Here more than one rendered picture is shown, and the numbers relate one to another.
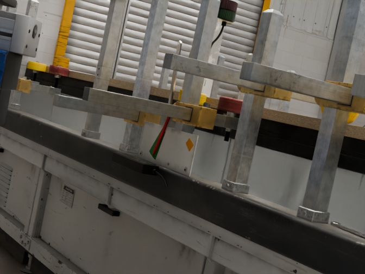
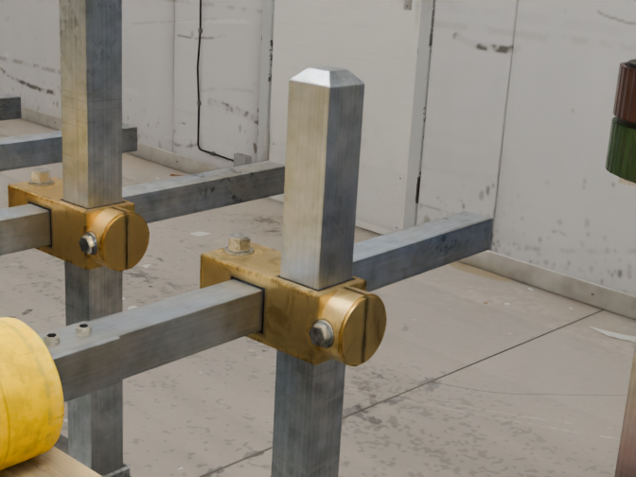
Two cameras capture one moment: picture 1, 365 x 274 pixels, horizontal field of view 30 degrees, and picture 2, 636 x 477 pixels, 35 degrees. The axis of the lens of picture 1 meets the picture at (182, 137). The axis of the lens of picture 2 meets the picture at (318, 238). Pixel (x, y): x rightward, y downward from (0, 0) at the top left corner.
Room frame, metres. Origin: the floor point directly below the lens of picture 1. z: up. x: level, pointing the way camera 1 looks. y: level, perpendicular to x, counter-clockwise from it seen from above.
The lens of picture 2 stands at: (2.14, -0.31, 1.19)
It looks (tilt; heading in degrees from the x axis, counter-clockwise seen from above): 17 degrees down; 165
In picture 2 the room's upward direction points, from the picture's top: 3 degrees clockwise
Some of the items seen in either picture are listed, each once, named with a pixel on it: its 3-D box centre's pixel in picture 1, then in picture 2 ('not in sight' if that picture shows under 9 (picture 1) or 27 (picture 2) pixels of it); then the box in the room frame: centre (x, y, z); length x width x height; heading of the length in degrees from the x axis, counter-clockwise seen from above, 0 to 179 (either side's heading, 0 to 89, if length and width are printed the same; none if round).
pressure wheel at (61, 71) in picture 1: (57, 79); not in sight; (2.82, 0.56, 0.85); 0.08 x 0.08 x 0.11
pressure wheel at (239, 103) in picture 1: (230, 119); not in sight; (1.76, -0.11, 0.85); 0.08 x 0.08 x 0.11
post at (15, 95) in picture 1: (22, 57); not in sight; (2.77, 0.70, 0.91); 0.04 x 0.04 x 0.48; 34
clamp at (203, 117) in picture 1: (193, 114); not in sight; (1.71, -0.01, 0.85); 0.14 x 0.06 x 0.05; 34
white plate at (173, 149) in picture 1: (165, 147); not in sight; (1.74, 0.04, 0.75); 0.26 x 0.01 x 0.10; 34
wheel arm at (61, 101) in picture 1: (128, 114); not in sight; (1.88, 0.16, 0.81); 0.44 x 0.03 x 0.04; 124
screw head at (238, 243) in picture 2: not in sight; (238, 243); (1.46, -0.18, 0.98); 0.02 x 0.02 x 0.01
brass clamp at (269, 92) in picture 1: (264, 85); (290, 303); (1.50, -0.15, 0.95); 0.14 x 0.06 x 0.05; 34
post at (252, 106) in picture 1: (250, 116); (308, 408); (1.52, -0.14, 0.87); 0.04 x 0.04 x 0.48; 34
